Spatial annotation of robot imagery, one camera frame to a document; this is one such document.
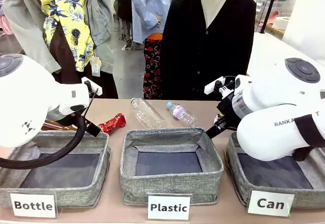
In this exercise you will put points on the brown glass bottle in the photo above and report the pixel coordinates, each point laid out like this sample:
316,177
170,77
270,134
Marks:
59,125

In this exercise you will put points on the crushed red can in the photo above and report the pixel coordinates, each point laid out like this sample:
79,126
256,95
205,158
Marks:
113,124

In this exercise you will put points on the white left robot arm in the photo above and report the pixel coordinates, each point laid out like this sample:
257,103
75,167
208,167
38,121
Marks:
28,102

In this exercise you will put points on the grey fabric basket can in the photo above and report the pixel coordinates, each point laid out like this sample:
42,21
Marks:
279,183

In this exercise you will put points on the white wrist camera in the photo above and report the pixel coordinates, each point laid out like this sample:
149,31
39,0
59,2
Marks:
213,85
95,85

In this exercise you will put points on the person in black cardigan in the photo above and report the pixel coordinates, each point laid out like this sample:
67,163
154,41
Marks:
203,43

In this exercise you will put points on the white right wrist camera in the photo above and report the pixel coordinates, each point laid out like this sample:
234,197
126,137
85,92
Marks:
213,85

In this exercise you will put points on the red floral black skirt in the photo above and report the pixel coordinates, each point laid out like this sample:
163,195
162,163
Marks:
152,69

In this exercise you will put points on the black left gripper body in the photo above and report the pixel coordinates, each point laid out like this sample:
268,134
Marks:
92,128

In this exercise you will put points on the grey fabric basket bottle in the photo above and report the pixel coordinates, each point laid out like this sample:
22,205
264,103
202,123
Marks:
83,183

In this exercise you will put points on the white Plastic sign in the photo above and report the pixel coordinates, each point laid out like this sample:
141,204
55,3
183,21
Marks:
168,207

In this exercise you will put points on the black stand pole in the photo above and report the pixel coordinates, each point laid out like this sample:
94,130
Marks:
269,8

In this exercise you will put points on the white Can sign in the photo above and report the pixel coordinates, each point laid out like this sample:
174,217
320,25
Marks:
270,203

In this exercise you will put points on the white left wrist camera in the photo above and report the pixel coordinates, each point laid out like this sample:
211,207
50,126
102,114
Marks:
95,85

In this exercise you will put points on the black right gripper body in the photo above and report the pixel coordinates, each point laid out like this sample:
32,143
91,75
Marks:
228,109

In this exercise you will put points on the clear plastic storage box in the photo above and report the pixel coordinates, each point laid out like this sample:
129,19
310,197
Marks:
281,3

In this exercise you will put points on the white tape roll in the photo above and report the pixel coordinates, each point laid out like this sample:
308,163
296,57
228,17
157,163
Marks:
281,23

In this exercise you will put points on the large clear plastic bottle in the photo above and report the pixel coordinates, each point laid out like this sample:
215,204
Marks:
146,113

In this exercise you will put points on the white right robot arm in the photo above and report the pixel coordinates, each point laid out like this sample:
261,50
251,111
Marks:
274,99

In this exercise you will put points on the grey fabric basket plastic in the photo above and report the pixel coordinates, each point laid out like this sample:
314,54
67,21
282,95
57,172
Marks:
167,183

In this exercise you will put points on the white Bottle sign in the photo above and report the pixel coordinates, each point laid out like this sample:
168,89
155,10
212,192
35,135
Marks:
33,205

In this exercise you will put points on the small bottle with blue cap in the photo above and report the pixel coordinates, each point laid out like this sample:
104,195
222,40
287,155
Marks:
181,113

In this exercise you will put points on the paper price tag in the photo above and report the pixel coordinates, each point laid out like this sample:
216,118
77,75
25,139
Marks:
96,66

